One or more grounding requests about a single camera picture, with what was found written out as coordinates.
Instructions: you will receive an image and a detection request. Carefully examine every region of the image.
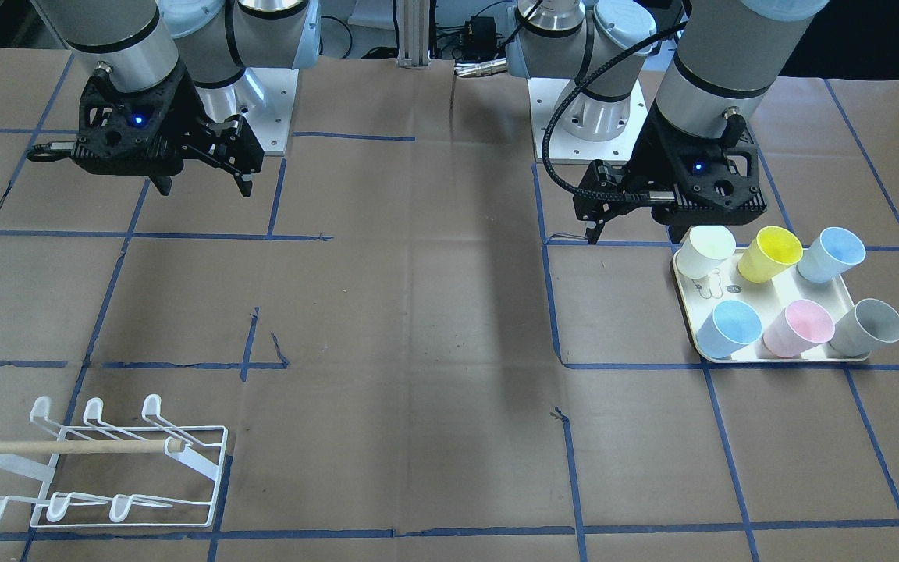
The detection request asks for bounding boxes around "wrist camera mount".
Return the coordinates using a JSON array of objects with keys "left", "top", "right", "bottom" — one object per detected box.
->
[
  {"left": 627, "top": 105, "right": 768, "bottom": 243},
  {"left": 27, "top": 62, "right": 208, "bottom": 176}
]

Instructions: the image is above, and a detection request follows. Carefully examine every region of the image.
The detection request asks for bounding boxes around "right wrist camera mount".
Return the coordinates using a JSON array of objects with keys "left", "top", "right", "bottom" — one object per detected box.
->
[{"left": 27, "top": 62, "right": 208, "bottom": 176}]

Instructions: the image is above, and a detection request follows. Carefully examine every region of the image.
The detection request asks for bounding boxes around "light blue plastic cup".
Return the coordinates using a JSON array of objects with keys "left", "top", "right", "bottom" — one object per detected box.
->
[{"left": 695, "top": 301, "right": 763, "bottom": 359}]

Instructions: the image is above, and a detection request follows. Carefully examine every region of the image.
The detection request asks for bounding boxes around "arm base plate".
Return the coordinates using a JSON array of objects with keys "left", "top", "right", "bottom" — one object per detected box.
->
[
  {"left": 197, "top": 68, "right": 300, "bottom": 157},
  {"left": 528, "top": 78, "right": 647, "bottom": 164}
]

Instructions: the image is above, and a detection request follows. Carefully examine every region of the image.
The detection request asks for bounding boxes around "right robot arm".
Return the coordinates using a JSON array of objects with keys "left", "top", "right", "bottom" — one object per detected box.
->
[{"left": 26, "top": 1, "right": 321, "bottom": 197}]

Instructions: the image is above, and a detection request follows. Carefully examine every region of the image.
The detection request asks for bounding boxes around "black braided cable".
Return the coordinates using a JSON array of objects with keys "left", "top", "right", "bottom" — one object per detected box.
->
[{"left": 541, "top": 22, "right": 688, "bottom": 196}]

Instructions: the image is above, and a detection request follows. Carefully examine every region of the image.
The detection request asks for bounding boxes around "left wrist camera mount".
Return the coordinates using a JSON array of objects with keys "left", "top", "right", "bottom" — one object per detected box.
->
[{"left": 627, "top": 105, "right": 768, "bottom": 243}]

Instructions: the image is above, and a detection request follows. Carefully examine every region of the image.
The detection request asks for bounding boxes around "aluminium frame post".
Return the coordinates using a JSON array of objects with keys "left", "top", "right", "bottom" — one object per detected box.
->
[{"left": 393, "top": 0, "right": 434, "bottom": 68}]

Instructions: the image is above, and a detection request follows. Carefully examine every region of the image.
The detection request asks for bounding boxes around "cream plastic tray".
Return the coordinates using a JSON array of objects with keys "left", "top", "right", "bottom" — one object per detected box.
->
[{"left": 670, "top": 248, "right": 870, "bottom": 364}]

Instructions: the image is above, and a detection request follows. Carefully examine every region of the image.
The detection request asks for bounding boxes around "yellow plastic cup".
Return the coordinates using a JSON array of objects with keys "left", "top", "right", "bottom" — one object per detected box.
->
[{"left": 737, "top": 226, "right": 804, "bottom": 283}]

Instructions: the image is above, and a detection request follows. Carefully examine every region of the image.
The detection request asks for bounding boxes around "pink plastic cup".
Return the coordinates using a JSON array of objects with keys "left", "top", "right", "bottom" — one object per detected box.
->
[{"left": 761, "top": 299, "right": 836, "bottom": 358}]

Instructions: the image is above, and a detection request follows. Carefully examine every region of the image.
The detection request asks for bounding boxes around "grey plastic cup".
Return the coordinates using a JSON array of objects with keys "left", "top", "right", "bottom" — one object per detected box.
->
[{"left": 829, "top": 298, "right": 899, "bottom": 357}]

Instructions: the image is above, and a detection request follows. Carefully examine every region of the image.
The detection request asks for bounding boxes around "light blue cup on tray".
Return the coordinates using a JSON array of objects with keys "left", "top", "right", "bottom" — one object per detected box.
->
[{"left": 797, "top": 226, "right": 866, "bottom": 283}]

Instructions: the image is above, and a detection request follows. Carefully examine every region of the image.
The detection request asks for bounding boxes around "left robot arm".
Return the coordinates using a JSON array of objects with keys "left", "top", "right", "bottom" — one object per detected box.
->
[{"left": 503, "top": 1, "right": 825, "bottom": 244}]

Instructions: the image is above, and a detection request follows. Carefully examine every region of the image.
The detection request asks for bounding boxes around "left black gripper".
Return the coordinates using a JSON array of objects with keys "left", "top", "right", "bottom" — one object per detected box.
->
[{"left": 572, "top": 159, "right": 680, "bottom": 245}]

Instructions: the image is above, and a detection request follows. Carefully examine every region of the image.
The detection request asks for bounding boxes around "white wire cup rack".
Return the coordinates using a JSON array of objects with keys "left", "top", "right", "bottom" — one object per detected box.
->
[{"left": 0, "top": 394, "right": 229, "bottom": 530}]

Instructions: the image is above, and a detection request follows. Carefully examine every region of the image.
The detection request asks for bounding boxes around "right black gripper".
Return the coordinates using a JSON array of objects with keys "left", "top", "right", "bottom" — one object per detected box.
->
[{"left": 150, "top": 114, "right": 265, "bottom": 197}]

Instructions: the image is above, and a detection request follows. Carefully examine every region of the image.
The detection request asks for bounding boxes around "white plastic cup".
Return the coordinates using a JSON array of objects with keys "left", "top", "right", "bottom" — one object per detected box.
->
[{"left": 674, "top": 225, "right": 736, "bottom": 279}]

